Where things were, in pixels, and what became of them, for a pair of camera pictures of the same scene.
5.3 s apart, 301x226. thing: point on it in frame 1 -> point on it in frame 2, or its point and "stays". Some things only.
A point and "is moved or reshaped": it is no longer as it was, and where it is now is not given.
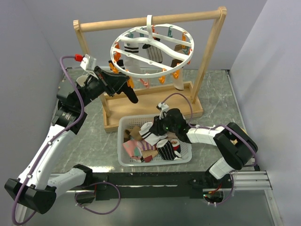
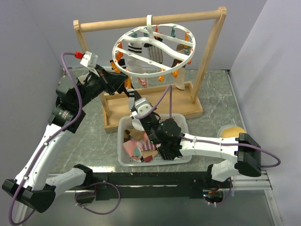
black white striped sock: x=154 y=53 stays
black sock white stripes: x=127 y=90 is moved or reshaped
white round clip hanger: x=152 y=51 stays
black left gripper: x=114 y=82 stays
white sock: x=130 y=63 is moved or reshaped
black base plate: x=156 y=185 stays
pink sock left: x=134 y=148 stays
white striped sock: x=148 y=136 is moved or reshaped
